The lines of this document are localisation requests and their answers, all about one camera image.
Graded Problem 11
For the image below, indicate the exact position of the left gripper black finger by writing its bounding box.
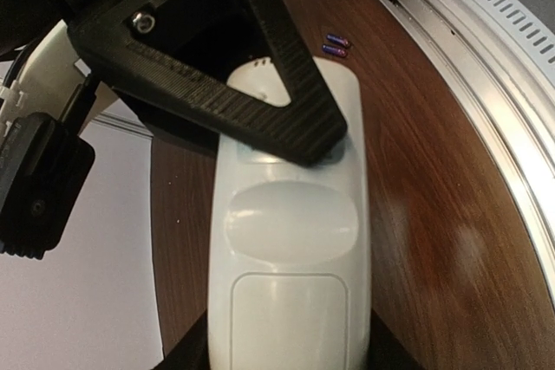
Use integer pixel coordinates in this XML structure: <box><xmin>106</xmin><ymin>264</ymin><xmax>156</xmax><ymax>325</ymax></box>
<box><xmin>64</xmin><ymin>0</ymin><xmax>347</xmax><ymax>166</ymax></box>

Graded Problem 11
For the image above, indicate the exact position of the white remote control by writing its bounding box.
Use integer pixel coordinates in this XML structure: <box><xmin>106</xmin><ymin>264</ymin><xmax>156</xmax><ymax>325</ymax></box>
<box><xmin>207</xmin><ymin>58</ymin><xmax>371</xmax><ymax>369</ymax></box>

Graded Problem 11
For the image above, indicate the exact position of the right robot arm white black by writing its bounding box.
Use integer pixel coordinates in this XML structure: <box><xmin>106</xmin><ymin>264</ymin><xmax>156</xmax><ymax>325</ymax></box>
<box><xmin>1</xmin><ymin>21</ymin><xmax>86</xmax><ymax>140</ymax></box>

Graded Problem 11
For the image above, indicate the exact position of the blue battery lower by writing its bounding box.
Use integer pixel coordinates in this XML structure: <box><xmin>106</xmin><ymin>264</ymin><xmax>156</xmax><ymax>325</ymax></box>
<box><xmin>322</xmin><ymin>44</ymin><xmax>349</xmax><ymax>59</ymax></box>

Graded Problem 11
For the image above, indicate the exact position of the blue battery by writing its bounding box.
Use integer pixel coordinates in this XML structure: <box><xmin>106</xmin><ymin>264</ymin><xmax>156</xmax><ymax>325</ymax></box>
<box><xmin>322</xmin><ymin>44</ymin><xmax>349</xmax><ymax>59</ymax></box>
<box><xmin>326</xmin><ymin>33</ymin><xmax>351</xmax><ymax>49</ymax></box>

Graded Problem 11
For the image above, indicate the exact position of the blue battery upper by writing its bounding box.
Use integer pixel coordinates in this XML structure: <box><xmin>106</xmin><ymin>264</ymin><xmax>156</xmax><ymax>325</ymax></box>
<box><xmin>326</xmin><ymin>33</ymin><xmax>351</xmax><ymax>49</ymax></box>

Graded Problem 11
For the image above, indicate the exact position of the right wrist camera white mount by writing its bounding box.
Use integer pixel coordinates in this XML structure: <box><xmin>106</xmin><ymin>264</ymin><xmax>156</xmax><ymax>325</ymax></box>
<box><xmin>0</xmin><ymin>79</ymin><xmax>96</xmax><ymax>261</ymax></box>

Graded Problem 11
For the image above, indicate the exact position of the right aluminium frame post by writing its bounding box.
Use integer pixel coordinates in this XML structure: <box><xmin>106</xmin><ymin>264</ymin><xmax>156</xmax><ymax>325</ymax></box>
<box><xmin>93</xmin><ymin>112</ymin><xmax>153</xmax><ymax>139</ymax></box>

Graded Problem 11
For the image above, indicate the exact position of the front aluminium rail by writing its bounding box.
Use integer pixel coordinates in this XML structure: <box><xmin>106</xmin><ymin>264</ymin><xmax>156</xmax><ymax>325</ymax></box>
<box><xmin>380</xmin><ymin>0</ymin><xmax>554</xmax><ymax>283</ymax></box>

